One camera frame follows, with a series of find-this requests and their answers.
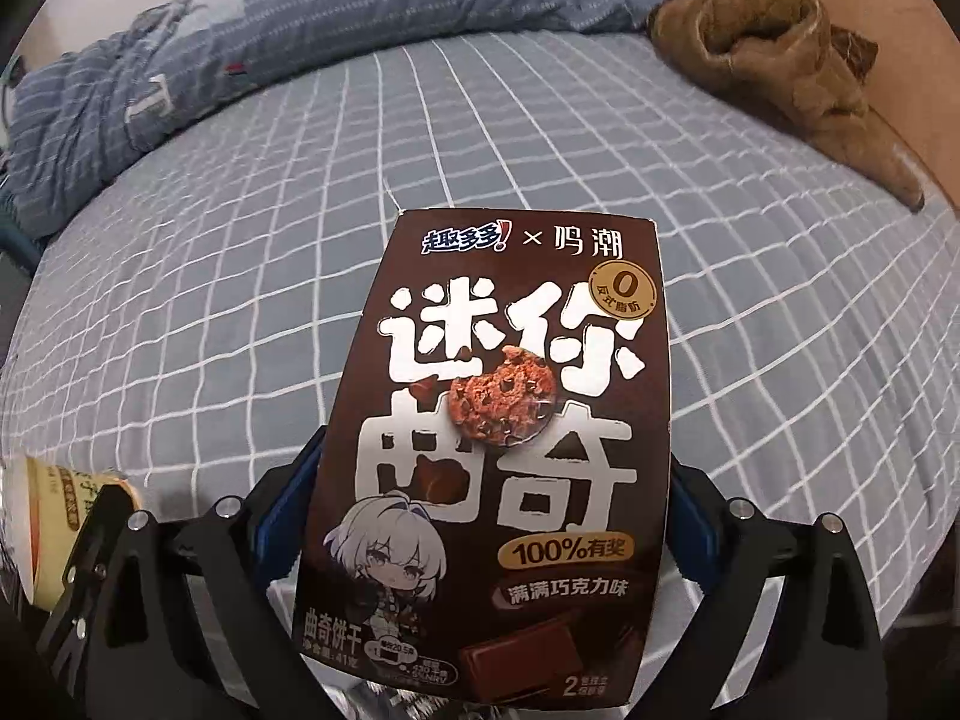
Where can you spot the blue striped duvet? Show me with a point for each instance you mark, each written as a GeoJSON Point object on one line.
{"type": "Point", "coordinates": [187, 75]}

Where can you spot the grey grid blanket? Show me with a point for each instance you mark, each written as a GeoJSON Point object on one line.
{"type": "Point", "coordinates": [525, 127]}

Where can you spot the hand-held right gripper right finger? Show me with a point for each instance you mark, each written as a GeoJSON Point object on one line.
{"type": "Point", "coordinates": [750, 547]}

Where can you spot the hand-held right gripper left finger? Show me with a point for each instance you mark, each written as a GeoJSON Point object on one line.
{"type": "Point", "coordinates": [225, 547]}

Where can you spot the brown cookie box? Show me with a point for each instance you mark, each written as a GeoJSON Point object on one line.
{"type": "Point", "coordinates": [487, 465]}

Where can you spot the brown garment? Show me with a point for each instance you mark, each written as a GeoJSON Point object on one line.
{"type": "Point", "coordinates": [780, 52]}

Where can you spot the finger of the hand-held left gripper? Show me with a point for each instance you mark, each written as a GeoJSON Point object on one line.
{"type": "Point", "coordinates": [94, 555]}

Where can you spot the yellow paper cup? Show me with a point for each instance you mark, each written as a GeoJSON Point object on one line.
{"type": "Point", "coordinates": [45, 525]}

